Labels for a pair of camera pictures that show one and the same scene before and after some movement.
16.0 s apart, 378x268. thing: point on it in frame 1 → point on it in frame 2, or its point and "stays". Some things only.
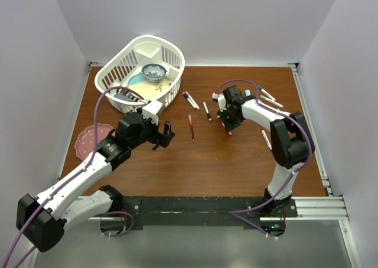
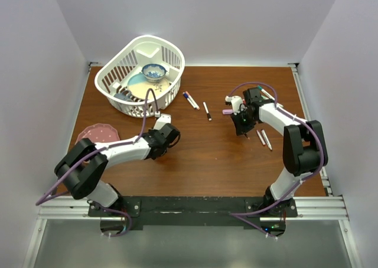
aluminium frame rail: [329, 207] stays
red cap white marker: [266, 139] stays
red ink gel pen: [191, 127] → [260, 137]
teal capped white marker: [266, 93] stays
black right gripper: [230, 126] → [241, 129]
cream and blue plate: [150, 90] stays
